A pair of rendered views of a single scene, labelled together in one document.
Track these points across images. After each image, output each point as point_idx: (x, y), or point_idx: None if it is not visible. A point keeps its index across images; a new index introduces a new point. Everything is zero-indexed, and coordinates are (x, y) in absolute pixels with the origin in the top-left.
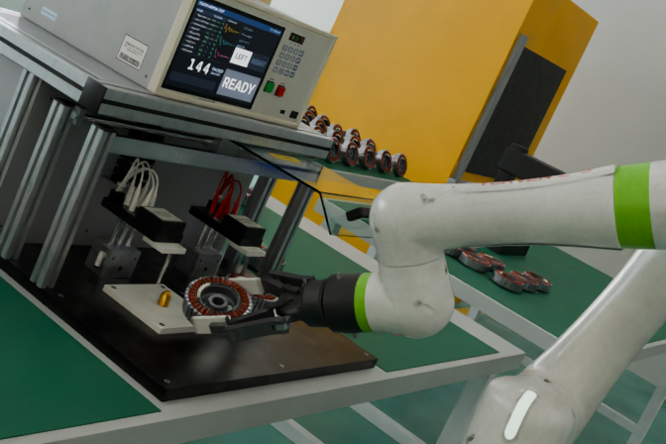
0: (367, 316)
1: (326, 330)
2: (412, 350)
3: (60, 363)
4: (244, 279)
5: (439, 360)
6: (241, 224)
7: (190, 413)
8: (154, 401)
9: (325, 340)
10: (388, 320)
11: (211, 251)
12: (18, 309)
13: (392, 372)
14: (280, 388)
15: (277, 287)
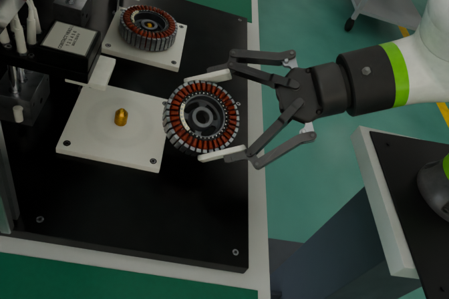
0: (406, 103)
1: (202, 13)
2: None
3: None
4: (210, 76)
5: None
6: None
7: (266, 257)
8: (240, 281)
9: (214, 29)
10: (430, 101)
11: None
12: (20, 292)
13: (252, 18)
14: (251, 127)
15: (262, 79)
